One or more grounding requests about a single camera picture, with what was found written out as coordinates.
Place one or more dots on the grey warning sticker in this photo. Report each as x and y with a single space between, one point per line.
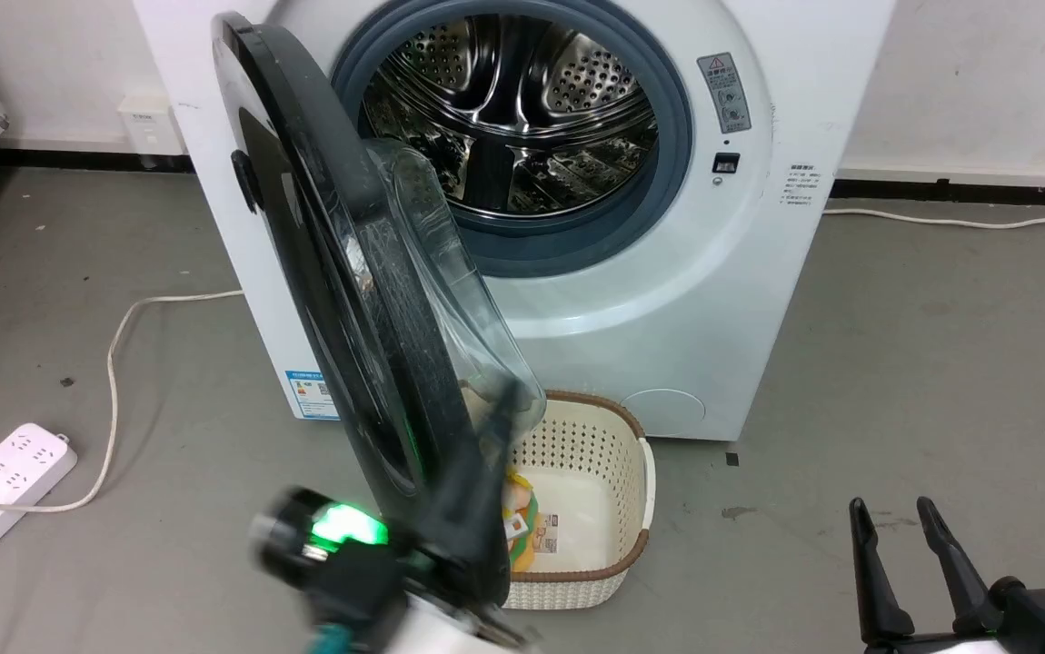
724 93

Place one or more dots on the white wall socket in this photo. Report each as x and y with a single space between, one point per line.
147 127

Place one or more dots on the yellow orange plush toy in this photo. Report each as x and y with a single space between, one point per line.
522 536

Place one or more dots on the white front-load washing machine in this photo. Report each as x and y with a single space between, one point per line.
686 318

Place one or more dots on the black round washing machine door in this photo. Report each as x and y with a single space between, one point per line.
304 236

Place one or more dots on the perforated steel washer drum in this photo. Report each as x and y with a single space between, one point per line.
504 91

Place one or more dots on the cream woven laundry basket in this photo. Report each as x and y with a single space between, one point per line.
600 436

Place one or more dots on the black door latch slot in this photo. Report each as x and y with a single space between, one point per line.
726 163

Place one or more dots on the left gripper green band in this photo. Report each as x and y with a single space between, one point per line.
341 563

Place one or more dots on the round white filter cover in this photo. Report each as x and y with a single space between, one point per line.
665 416

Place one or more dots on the blue energy label sticker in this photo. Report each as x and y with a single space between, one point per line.
309 395

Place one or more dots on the grey rubber door gasket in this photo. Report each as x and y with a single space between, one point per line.
577 247

